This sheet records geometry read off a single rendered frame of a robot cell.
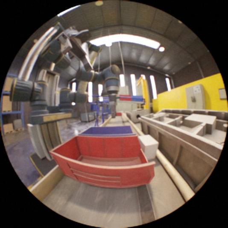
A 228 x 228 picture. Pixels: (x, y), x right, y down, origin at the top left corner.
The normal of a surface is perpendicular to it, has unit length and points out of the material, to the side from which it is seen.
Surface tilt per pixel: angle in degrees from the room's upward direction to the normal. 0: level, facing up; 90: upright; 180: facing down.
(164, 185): 0
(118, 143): 88
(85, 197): 0
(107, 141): 88
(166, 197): 0
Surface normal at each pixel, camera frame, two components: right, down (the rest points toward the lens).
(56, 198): -0.04, -1.00
